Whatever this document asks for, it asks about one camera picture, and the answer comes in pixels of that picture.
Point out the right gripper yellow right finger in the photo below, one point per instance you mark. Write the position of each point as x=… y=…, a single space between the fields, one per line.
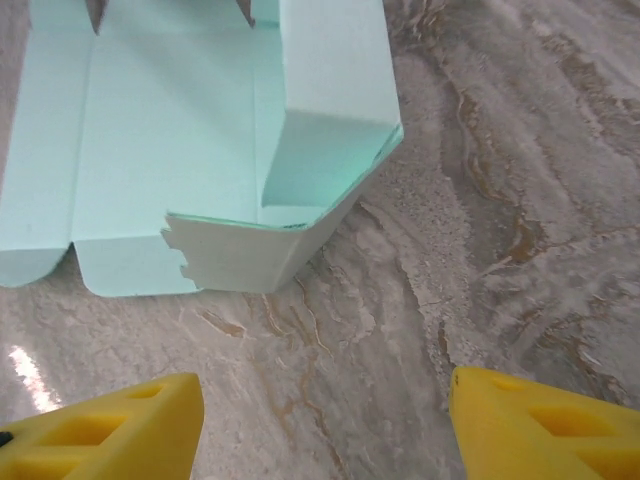
x=545 y=435

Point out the light blue paper box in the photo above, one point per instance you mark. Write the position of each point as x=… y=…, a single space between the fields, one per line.
x=175 y=125

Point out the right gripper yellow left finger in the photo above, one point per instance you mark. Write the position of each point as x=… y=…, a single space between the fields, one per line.
x=100 y=435

